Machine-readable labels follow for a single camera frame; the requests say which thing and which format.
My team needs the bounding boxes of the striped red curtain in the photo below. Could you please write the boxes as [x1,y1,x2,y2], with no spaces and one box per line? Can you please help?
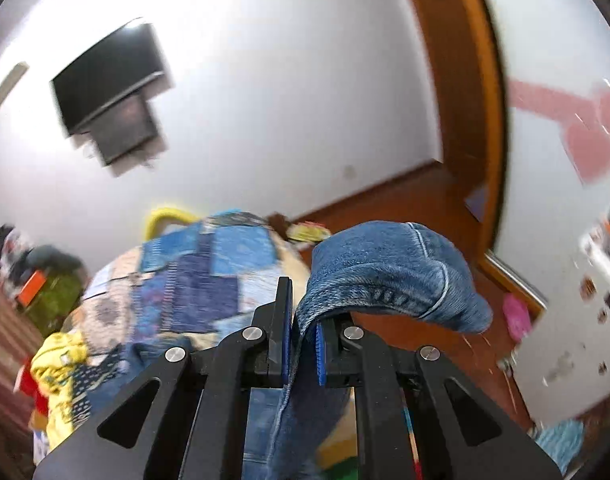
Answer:
[0,255,43,461]

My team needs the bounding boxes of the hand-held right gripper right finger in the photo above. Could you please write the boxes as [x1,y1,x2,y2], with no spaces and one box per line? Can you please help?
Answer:
[315,312,566,480]

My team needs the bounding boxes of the pink plastic toy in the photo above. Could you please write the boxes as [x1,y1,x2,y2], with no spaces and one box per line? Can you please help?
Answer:
[502,292,533,342]

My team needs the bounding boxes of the yellow red packet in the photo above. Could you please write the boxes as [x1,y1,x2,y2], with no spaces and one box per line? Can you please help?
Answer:
[285,222,332,245]

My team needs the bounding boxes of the light blue cloth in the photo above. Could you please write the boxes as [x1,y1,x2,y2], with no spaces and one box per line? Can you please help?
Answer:
[535,417,586,472]

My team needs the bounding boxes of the pile of clothes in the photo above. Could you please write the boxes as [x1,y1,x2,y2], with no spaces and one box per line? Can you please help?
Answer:
[0,225,36,281]

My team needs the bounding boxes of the blue denim jeans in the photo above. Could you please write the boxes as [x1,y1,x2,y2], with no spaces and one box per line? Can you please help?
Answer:
[242,220,493,480]

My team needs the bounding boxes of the black wall television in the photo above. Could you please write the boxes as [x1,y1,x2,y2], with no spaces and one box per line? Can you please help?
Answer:
[50,22,173,138]

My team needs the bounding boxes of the white sliding wardrobe door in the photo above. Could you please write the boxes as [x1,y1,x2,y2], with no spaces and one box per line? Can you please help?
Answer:
[470,0,610,426]

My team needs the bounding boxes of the green patterned cloth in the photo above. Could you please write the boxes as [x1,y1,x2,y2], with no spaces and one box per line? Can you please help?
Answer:
[25,272,86,336]

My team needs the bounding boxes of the yellow cartoon blanket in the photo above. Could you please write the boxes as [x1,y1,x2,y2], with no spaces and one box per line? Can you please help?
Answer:
[30,332,102,451]

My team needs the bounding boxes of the dark green bag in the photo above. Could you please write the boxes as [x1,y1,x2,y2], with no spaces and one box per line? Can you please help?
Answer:
[25,245,83,275]

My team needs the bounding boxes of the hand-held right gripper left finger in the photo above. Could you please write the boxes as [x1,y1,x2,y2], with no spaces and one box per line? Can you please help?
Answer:
[32,276,293,480]

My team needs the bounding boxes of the blue patchwork bedspread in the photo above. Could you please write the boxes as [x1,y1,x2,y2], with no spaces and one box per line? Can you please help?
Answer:
[35,210,317,463]

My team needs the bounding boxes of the orange box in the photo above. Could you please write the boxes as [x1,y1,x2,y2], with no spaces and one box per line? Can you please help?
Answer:
[16,270,47,306]

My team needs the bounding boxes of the yellow chair back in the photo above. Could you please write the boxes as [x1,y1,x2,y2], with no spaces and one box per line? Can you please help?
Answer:
[144,205,201,241]

